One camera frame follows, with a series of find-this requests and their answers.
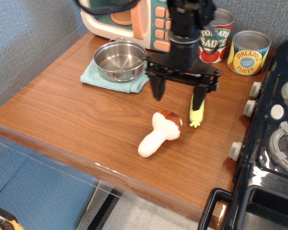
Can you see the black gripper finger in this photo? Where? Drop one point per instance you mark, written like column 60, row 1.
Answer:
column 199, row 94
column 158, row 86

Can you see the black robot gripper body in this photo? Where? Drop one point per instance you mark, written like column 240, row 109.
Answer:
column 182, row 64

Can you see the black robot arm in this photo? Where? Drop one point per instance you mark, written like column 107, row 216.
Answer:
column 189, row 18

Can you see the small stainless steel pot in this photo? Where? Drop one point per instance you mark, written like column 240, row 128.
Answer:
column 120, row 60

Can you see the tomato sauce can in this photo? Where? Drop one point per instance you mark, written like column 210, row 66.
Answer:
column 214, row 40

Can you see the plush white brown mushroom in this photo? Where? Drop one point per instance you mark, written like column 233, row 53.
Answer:
column 167, row 125

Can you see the toy microwave teal and cream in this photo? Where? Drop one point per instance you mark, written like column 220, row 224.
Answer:
column 150, row 22

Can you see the pineapple slices can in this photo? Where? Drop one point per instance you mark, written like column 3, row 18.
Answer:
column 248, row 52

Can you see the teal folded cloth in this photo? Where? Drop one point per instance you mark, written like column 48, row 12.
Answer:
column 92, row 77

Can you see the orange microwave turntable plate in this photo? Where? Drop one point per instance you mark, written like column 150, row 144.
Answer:
column 122, row 18

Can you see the black toy stove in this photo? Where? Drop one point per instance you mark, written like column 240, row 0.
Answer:
column 259, row 200

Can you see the black orange object bottom corner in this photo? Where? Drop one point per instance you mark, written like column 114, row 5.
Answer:
column 9, row 221

